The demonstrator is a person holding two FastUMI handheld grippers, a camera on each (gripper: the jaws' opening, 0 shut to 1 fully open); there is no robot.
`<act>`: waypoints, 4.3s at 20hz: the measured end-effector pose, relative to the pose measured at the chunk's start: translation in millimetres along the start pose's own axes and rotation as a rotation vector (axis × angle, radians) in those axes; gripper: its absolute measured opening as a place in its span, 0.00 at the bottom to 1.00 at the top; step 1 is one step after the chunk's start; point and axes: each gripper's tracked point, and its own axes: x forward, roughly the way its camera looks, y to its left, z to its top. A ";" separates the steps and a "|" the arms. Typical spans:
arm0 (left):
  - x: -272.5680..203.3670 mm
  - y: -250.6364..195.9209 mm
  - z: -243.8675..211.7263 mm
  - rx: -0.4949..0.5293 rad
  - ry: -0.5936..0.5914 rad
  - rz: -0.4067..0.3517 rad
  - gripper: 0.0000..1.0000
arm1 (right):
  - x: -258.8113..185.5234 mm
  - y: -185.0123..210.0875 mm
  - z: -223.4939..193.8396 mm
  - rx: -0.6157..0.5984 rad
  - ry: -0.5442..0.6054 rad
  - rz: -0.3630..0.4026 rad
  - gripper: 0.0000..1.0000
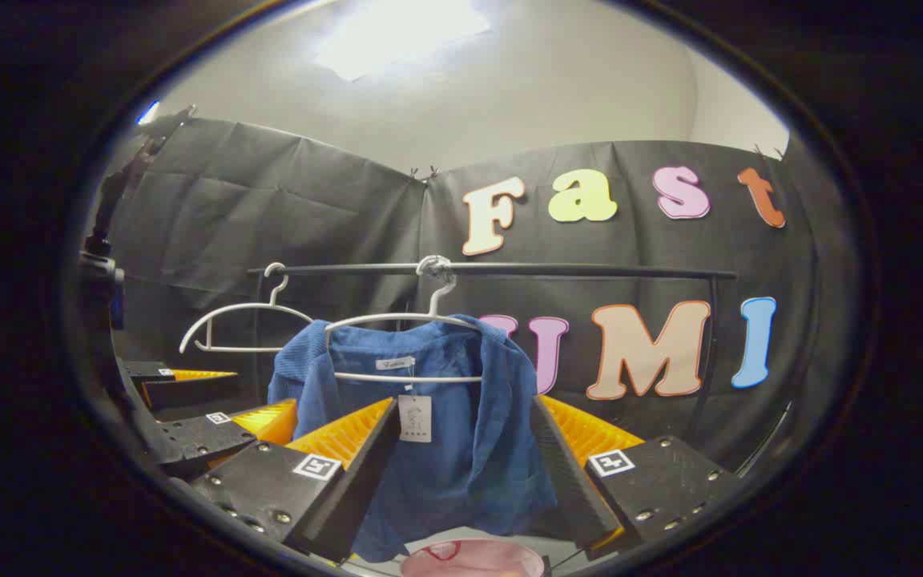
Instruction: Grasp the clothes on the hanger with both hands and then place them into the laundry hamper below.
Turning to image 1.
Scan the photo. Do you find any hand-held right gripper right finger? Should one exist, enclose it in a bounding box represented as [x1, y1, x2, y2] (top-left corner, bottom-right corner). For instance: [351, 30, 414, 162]
[529, 394, 743, 554]

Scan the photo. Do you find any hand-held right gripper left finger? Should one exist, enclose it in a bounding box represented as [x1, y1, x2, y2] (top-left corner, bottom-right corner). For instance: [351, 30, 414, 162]
[189, 397, 400, 563]

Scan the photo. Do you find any blue corduroy shirt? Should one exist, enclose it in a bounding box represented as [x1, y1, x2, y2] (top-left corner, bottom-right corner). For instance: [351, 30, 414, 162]
[268, 314, 558, 563]

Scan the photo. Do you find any pink laundry hamper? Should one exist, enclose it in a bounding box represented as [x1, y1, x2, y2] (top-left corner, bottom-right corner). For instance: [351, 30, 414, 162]
[400, 539, 546, 577]

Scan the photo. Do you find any white clothes hanger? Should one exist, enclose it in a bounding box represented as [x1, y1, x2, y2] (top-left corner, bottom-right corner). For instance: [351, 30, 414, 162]
[324, 255, 485, 384]
[179, 262, 314, 355]

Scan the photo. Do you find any black clothes rail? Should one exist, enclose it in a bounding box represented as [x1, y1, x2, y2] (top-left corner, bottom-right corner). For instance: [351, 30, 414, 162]
[247, 261, 740, 442]

